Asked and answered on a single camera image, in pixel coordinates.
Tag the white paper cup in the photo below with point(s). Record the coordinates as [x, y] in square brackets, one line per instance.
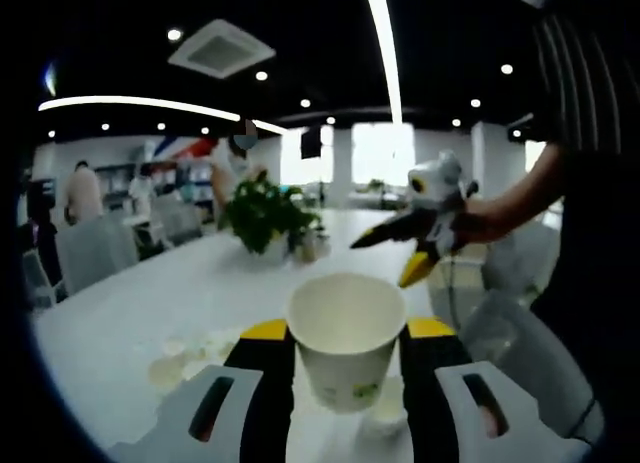
[345, 363]

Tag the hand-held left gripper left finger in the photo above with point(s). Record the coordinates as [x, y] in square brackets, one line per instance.
[225, 418]

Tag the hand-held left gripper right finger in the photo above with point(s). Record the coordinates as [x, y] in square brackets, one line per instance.
[450, 413]

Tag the long ceiling light strip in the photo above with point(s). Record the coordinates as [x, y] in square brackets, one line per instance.
[387, 58]
[150, 103]

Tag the white table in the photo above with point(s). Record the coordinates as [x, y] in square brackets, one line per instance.
[125, 293]

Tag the grey chair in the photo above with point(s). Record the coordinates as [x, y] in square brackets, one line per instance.
[530, 353]
[95, 253]

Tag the black hanging sign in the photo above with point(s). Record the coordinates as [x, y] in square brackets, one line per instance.
[311, 143]

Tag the small glass jar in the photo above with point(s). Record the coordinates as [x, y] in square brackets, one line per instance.
[310, 248]

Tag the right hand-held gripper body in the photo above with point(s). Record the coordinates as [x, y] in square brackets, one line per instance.
[440, 193]

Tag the person's right hand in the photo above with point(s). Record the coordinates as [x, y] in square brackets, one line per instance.
[475, 223]

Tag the potted green plant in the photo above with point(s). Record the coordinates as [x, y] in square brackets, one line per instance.
[265, 213]

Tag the ceiling air vent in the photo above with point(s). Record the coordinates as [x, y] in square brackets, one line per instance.
[220, 48]

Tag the white chair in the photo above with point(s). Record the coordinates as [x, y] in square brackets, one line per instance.
[520, 258]

